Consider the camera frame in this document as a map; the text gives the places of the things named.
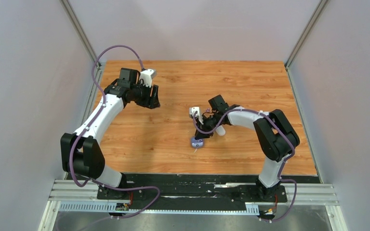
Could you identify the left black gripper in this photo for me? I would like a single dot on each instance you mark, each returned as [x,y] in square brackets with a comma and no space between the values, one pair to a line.
[153,101]

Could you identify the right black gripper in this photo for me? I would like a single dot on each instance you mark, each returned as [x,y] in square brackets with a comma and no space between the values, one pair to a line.
[199,135]

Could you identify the purple earbud charging case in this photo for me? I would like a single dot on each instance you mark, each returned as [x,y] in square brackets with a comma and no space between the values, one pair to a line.
[196,143]

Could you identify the white earbud charging case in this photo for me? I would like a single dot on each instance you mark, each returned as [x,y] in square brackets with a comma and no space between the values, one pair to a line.
[220,131]

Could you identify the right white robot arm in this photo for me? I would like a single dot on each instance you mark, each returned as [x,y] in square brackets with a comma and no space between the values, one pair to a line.
[277,138]

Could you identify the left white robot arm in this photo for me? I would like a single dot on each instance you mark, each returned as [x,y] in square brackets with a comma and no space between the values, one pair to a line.
[80,151]

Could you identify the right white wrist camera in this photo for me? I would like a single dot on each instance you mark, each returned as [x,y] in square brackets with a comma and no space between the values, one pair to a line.
[195,113]

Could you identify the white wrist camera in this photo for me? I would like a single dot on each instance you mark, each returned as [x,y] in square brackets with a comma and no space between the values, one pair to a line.
[195,113]
[146,77]

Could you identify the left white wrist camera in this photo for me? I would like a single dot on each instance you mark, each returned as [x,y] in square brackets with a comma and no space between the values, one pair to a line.
[146,77]

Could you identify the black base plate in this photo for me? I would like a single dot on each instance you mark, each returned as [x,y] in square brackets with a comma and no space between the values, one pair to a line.
[194,192]

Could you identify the aluminium frame rail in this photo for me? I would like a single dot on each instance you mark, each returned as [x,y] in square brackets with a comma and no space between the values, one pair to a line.
[66,196]

